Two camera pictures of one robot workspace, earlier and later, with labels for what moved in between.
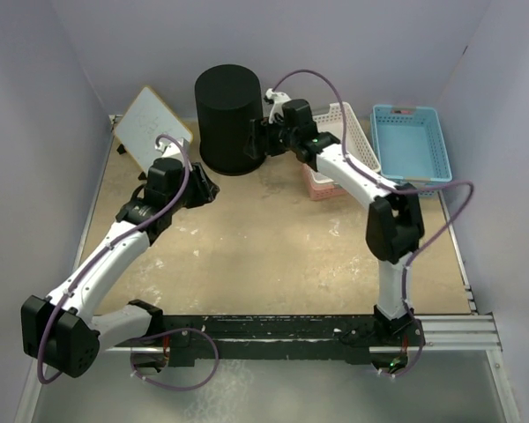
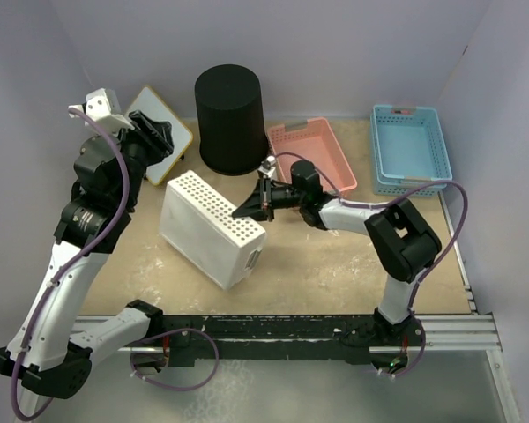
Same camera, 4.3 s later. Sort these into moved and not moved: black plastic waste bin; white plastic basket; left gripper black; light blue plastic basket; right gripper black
Moved: white plastic basket; right gripper black; left gripper black
Not moved: black plastic waste bin; light blue plastic basket
